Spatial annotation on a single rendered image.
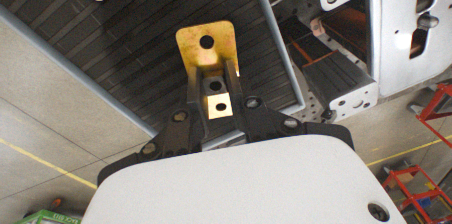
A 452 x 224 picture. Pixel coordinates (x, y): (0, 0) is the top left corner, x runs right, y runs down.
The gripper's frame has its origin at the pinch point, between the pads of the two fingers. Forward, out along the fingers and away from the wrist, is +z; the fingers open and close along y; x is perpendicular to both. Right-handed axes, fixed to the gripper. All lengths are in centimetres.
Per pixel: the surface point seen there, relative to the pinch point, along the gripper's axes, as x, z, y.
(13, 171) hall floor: -154, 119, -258
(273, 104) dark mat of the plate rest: -4.2, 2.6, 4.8
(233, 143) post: -11.8, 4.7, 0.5
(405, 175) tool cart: -300, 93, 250
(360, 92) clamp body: -15.2, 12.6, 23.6
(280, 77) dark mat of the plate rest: -1.3, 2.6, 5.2
